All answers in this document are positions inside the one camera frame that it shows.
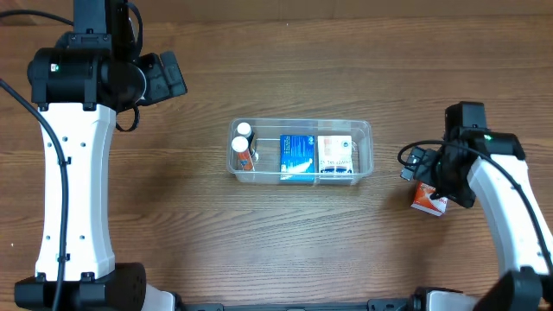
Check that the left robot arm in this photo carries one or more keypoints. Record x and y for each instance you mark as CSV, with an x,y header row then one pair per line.
x,y
78,87

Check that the dark bottle white cap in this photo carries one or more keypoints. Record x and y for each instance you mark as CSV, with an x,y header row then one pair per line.
x,y
244,129

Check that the red orange small box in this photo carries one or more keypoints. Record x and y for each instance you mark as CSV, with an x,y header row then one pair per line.
x,y
423,202

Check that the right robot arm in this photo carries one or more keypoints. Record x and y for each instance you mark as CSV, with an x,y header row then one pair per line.
x,y
475,164

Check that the blue cardboard box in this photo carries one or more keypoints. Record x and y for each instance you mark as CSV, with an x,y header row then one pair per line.
x,y
297,158

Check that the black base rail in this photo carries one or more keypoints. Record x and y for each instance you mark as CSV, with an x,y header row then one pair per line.
x,y
395,304

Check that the white blue plaster box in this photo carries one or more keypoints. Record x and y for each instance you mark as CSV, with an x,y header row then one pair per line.
x,y
335,154

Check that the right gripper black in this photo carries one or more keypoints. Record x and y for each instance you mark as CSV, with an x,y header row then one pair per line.
x,y
465,193

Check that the clear plastic container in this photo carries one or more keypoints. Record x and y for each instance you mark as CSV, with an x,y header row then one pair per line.
x,y
266,160

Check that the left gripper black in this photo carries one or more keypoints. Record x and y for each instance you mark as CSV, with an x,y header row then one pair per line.
x,y
154,92

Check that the orange tablet tube white cap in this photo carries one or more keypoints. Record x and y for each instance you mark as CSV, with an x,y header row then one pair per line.
x,y
241,147

